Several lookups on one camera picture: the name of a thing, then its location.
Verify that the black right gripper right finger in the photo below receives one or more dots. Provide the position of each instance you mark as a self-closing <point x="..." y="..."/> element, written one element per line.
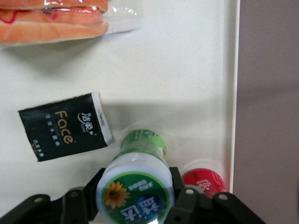
<point x="187" y="198"/>

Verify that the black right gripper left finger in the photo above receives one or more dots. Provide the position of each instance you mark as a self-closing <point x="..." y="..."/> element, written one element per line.
<point x="86" y="193"/>

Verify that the green gum bottle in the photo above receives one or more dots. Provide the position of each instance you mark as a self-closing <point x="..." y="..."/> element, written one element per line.
<point x="137" y="177"/>

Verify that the cream plastic tray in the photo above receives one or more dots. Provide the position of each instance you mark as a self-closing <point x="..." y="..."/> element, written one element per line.
<point x="175" y="81"/>

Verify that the black tissue pack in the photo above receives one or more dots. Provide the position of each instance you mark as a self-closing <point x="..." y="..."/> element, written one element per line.
<point x="63" y="128"/>

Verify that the wrapped triangle sandwich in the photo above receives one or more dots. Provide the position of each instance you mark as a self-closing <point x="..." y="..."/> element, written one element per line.
<point x="51" y="21"/>

